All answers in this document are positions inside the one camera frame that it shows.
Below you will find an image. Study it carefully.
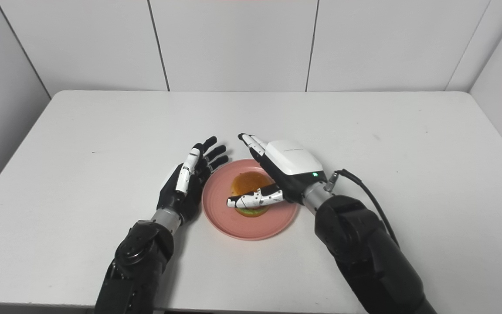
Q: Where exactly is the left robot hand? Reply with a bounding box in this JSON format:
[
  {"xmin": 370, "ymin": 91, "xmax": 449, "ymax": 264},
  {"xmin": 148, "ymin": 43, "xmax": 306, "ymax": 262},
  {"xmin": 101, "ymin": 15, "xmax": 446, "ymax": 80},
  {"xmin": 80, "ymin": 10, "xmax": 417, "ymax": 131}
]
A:
[{"xmin": 156, "ymin": 136, "xmax": 229, "ymax": 225}]

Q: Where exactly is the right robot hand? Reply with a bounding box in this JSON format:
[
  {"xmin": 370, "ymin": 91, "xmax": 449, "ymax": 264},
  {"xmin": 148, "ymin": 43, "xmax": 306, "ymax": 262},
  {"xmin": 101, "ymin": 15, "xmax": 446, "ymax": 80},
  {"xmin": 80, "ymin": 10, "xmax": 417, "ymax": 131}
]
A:
[{"xmin": 227, "ymin": 133, "xmax": 328, "ymax": 208}]

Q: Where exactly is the toy hamburger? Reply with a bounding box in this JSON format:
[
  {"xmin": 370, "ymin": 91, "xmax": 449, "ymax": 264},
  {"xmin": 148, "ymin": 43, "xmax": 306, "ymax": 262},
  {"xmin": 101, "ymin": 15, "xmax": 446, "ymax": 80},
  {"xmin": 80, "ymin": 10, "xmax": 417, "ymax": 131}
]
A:
[{"xmin": 230, "ymin": 171, "xmax": 277, "ymax": 217}]

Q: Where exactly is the pink round plate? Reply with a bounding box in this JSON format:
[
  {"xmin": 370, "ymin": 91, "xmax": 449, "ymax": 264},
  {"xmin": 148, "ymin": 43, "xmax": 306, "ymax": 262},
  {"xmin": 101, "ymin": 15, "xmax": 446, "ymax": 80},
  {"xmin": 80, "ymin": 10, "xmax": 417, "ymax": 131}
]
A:
[{"xmin": 202, "ymin": 159, "xmax": 299, "ymax": 241}]

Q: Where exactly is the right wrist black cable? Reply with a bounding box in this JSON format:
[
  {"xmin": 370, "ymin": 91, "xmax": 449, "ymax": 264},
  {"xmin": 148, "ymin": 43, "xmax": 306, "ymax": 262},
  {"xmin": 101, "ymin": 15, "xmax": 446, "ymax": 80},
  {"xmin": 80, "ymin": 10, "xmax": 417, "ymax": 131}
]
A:
[{"xmin": 326, "ymin": 169, "xmax": 400, "ymax": 249}]

